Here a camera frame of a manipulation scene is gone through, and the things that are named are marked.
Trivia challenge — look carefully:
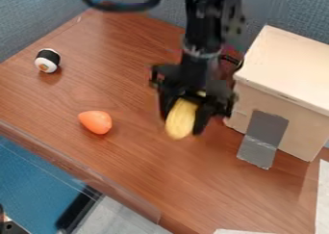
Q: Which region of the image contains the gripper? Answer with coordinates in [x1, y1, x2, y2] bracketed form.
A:
[147, 50, 240, 137]

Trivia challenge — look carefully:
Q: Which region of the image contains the yellow toy corn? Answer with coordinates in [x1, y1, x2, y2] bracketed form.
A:
[163, 91, 209, 141]

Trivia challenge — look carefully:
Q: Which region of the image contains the grey tape strip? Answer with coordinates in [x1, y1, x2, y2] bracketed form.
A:
[235, 109, 291, 170]

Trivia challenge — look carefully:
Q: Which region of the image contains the orange toy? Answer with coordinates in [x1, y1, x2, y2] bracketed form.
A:
[77, 110, 114, 136]

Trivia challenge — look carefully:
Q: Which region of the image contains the cream wooden box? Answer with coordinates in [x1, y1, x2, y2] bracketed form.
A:
[222, 24, 329, 163]

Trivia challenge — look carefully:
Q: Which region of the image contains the black and white toy sushi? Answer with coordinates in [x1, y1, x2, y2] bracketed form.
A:
[33, 47, 63, 74]

